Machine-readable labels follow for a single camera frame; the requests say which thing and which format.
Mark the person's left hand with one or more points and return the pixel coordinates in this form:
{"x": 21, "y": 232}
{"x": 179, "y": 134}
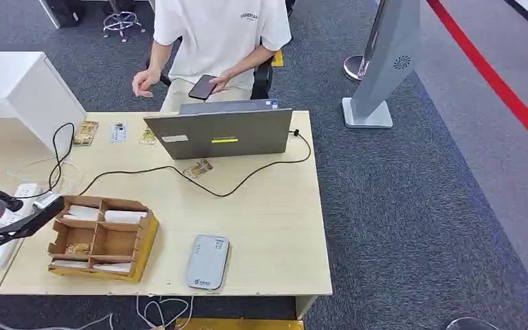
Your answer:
{"x": 223, "y": 82}

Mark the person's right hand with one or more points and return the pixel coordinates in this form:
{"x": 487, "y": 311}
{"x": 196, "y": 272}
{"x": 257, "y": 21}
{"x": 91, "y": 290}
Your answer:
{"x": 144, "y": 83}

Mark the black smartphone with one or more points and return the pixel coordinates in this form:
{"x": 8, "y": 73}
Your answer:
{"x": 202, "y": 87}

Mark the white printed card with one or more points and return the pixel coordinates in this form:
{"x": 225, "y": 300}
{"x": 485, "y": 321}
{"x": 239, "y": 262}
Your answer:
{"x": 118, "y": 132}

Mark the wooden card box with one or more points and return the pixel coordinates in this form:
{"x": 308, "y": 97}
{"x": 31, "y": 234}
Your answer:
{"x": 148, "y": 246}

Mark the black office chair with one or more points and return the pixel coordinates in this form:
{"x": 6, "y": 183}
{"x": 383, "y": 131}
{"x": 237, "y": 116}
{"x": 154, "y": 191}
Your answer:
{"x": 262, "y": 81}

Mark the person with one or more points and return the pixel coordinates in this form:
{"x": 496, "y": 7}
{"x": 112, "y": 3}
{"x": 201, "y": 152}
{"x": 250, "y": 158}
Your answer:
{"x": 220, "y": 36}

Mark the white power strip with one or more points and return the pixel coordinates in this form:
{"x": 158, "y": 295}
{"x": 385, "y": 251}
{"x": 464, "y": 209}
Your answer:
{"x": 25, "y": 189}

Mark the grey laptop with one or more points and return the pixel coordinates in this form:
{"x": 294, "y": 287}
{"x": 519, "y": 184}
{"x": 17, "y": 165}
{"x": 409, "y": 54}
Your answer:
{"x": 220, "y": 135}

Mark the small gold card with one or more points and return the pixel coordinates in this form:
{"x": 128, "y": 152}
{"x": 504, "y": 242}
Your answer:
{"x": 148, "y": 136}

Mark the yellow tag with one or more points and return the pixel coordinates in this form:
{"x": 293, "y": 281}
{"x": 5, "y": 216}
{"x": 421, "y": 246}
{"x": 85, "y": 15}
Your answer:
{"x": 277, "y": 58}

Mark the chrome stool base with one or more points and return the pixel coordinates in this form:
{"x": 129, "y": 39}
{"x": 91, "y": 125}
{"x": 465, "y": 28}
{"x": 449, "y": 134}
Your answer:
{"x": 122, "y": 21}

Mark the white card stack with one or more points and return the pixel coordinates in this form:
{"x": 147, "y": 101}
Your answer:
{"x": 69, "y": 263}
{"x": 112, "y": 268}
{"x": 82, "y": 213}
{"x": 126, "y": 217}

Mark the black cabinet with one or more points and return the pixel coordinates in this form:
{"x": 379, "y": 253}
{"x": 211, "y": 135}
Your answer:
{"x": 62, "y": 10}

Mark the white cabinet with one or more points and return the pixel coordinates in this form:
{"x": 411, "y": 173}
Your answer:
{"x": 20, "y": 89}

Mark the chrome stanchion base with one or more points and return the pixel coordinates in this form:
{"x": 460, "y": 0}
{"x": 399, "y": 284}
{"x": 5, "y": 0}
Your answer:
{"x": 352, "y": 68}
{"x": 471, "y": 324}

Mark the pale wooden desk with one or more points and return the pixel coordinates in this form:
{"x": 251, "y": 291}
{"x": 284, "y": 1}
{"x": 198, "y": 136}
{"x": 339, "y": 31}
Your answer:
{"x": 264, "y": 237}

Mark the grey kiosk stand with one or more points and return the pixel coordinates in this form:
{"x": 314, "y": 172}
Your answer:
{"x": 384, "y": 59}

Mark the grey card reader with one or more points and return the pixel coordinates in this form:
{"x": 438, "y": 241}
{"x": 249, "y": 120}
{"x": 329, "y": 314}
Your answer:
{"x": 207, "y": 262}

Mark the yellow box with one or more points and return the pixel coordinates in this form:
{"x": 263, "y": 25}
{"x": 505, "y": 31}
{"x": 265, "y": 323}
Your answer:
{"x": 241, "y": 324}

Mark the red barrier belt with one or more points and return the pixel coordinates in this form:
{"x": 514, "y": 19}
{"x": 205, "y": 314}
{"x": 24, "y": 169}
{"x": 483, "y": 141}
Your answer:
{"x": 496, "y": 84}

